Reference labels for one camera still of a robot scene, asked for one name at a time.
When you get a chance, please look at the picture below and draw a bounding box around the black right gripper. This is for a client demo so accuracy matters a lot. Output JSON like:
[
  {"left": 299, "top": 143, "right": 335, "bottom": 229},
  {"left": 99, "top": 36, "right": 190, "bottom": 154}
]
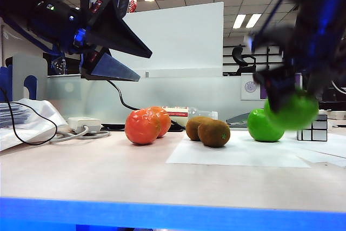
[{"left": 252, "top": 64, "right": 327, "bottom": 113}]

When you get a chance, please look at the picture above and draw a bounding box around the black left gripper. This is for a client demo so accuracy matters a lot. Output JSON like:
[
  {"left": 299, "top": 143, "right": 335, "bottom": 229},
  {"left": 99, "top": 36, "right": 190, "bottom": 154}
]
[{"left": 72, "top": 0, "right": 153, "bottom": 82}]

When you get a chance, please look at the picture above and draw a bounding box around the green toy apple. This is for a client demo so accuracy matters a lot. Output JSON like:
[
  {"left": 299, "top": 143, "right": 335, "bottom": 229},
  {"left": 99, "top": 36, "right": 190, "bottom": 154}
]
[
  {"left": 263, "top": 90, "right": 320, "bottom": 131},
  {"left": 247, "top": 108, "right": 285, "bottom": 142}
]

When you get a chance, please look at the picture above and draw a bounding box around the orange toy fruit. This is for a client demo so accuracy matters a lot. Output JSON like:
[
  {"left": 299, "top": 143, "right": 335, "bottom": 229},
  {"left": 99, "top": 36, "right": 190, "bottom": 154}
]
[
  {"left": 150, "top": 105, "right": 172, "bottom": 138},
  {"left": 124, "top": 108, "right": 162, "bottom": 146}
]

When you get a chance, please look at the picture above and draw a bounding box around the brown kiwi with green star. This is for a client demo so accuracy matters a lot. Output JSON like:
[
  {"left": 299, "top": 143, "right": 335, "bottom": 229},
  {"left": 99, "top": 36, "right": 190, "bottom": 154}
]
[{"left": 197, "top": 118, "right": 231, "bottom": 148}]

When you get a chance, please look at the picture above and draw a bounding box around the silver mirror puzzle cube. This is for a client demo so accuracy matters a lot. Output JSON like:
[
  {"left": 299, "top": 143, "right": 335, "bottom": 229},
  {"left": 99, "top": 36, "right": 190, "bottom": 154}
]
[{"left": 297, "top": 113, "right": 328, "bottom": 142}]

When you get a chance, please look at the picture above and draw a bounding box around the purple and white name plate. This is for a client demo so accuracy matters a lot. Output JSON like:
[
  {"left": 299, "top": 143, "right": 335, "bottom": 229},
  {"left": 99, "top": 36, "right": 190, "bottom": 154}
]
[{"left": 241, "top": 73, "right": 268, "bottom": 101}]

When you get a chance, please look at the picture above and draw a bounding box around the blue pennant flag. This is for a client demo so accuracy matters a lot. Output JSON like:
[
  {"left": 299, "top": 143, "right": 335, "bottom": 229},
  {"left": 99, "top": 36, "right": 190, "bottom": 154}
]
[{"left": 51, "top": 56, "right": 68, "bottom": 76}]

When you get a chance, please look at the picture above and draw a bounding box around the frosted glass desk partition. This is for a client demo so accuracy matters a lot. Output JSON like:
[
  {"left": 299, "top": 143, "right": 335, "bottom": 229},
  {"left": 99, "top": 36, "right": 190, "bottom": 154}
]
[{"left": 47, "top": 75, "right": 271, "bottom": 126}]

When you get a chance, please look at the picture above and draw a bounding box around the white monitor back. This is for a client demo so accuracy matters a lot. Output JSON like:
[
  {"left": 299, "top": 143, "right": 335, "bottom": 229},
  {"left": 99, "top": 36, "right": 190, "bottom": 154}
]
[{"left": 118, "top": 1, "right": 224, "bottom": 79}]

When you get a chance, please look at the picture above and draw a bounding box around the white paper sheet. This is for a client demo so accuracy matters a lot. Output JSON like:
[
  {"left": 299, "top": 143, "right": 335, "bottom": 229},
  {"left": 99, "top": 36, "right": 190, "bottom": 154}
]
[
  {"left": 294, "top": 130, "right": 346, "bottom": 167},
  {"left": 165, "top": 130, "right": 311, "bottom": 169}
]

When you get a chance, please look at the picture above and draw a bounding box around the white power adapter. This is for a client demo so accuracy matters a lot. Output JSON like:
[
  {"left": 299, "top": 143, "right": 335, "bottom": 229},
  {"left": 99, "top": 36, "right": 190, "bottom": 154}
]
[{"left": 67, "top": 117, "right": 102, "bottom": 135}]

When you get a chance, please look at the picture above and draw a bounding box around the grey metal bookend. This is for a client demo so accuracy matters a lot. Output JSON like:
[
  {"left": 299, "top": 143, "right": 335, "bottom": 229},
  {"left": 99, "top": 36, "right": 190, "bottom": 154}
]
[{"left": 5, "top": 54, "right": 49, "bottom": 102}]

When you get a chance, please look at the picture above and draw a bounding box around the clear bottle with red label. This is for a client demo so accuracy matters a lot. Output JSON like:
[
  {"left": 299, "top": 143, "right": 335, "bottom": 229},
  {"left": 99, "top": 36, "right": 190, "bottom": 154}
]
[{"left": 163, "top": 106, "right": 218, "bottom": 125}]

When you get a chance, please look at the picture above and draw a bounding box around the white plastic bag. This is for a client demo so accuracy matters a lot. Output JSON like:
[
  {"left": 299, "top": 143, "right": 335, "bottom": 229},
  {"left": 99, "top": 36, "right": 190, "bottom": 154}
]
[{"left": 0, "top": 98, "right": 70, "bottom": 152}]

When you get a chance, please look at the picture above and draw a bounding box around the brown toy kiwi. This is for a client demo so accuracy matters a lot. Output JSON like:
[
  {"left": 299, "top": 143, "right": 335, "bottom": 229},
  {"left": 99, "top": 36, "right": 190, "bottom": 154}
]
[{"left": 185, "top": 116, "right": 211, "bottom": 142}]

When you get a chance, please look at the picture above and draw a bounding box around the blue file holder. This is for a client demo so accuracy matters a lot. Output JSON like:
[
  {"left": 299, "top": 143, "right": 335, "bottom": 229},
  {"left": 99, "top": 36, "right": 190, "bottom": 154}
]
[{"left": 0, "top": 66, "right": 38, "bottom": 102}]

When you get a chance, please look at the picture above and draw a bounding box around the stack of papers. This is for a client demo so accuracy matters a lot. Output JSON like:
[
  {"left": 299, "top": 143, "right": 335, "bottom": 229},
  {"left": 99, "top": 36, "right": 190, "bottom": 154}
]
[{"left": 0, "top": 103, "right": 30, "bottom": 129}]

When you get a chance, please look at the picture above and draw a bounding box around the blue table edge strip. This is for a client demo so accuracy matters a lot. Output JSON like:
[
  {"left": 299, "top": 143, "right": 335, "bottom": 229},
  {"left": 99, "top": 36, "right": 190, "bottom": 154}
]
[{"left": 0, "top": 197, "right": 346, "bottom": 231}]

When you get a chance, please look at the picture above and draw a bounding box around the black wall shelf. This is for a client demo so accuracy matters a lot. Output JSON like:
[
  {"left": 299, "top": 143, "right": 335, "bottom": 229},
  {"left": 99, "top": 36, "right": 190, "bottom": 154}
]
[{"left": 223, "top": 44, "right": 284, "bottom": 75}]

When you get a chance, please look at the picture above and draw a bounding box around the thick black cable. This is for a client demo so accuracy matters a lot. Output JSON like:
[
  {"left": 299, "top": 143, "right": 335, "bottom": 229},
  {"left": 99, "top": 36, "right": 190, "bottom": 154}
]
[{"left": 107, "top": 79, "right": 187, "bottom": 131}]

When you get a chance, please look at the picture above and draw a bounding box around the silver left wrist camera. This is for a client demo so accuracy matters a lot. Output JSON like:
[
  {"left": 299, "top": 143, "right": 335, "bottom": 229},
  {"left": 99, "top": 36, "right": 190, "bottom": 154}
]
[{"left": 116, "top": 0, "right": 132, "bottom": 19}]

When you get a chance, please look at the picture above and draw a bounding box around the white adapter cable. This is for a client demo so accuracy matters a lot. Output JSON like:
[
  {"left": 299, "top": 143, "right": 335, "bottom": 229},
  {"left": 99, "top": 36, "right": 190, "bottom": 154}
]
[{"left": 50, "top": 125, "right": 111, "bottom": 145}]

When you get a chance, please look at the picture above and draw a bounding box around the thin black cable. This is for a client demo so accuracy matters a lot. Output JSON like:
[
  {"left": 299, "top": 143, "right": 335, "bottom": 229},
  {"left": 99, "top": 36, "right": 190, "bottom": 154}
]
[{"left": 0, "top": 87, "right": 59, "bottom": 147}]

